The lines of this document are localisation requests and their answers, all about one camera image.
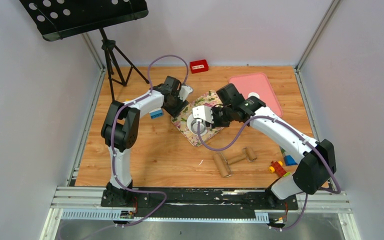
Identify floral yellow tray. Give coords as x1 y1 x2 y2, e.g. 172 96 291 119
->
170 89 222 147

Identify pink tray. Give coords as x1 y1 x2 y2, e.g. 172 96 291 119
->
228 72 283 117

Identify wooden rolling pin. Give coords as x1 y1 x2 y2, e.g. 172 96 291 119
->
213 147 257 178

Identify white dough ball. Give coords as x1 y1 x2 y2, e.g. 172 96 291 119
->
186 113 210 137

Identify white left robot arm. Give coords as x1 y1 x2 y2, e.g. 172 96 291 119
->
101 76 193 207

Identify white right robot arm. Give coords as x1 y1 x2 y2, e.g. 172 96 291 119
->
209 83 337 209

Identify flat white dough wrapper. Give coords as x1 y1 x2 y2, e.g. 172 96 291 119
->
248 92 260 99

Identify white and blue toy block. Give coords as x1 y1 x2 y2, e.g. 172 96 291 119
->
149 108 164 119

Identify red yellow toy block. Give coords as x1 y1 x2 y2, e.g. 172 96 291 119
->
268 161 288 178

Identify blue green stacked blocks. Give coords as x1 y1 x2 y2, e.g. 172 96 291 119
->
280 148 298 166

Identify small green toy block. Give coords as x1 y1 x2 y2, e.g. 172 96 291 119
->
282 172 292 178

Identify black music stand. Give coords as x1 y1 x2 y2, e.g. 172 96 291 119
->
20 0 150 93

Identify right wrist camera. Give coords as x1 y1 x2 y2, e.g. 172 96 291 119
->
192 105 214 124

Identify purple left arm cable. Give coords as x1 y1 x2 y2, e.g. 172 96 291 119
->
56 54 190 240

